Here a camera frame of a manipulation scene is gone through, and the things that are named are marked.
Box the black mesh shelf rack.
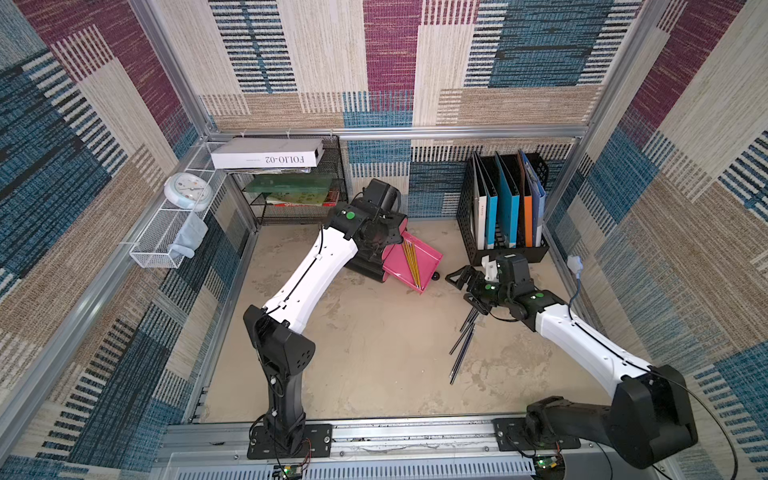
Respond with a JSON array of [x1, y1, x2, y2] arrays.
[[230, 135, 351, 226]]

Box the white wire basket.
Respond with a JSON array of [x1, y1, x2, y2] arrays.
[[129, 169, 225, 269]]

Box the dark blue binder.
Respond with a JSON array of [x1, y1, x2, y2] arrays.
[[524, 153, 549, 247]]

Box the green book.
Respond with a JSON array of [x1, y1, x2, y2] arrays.
[[244, 173, 334, 194]]

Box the pink drawer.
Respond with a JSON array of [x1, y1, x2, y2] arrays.
[[383, 231, 443, 294]]

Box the light blue cloth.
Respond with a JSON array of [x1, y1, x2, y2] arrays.
[[168, 213, 208, 261]]

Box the light blue binder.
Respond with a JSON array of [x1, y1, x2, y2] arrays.
[[478, 157, 498, 250], [495, 152, 520, 248]]

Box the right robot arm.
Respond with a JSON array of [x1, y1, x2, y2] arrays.
[[445, 254, 698, 469]]

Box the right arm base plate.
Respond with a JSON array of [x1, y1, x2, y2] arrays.
[[491, 416, 581, 453]]

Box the orange binder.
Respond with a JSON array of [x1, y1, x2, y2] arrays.
[[517, 150, 534, 247]]

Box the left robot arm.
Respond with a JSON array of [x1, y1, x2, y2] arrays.
[[243, 179, 407, 459]]

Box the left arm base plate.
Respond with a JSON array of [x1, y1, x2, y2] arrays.
[[246, 422, 334, 460]]

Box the blue white cable connector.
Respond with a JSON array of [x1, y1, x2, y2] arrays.
[[566, 255, 584, 280]]

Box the white folio box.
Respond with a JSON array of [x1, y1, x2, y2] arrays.
[[211, 137, 324, 170]]

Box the black pink drawer unit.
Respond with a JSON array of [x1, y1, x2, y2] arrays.
[[347, 218, 440, 283]]

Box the white round clock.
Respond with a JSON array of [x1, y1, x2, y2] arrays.
[[163, 172, 214, 212]]

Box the black plastic file organizer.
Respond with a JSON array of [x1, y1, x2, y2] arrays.
[[456, 151, 549, 266]]

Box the dark blue pencil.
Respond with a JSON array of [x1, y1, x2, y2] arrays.
[[450, 326, 474, 385], [449, 326, 473, 355], [450, 329, 474, 385]]

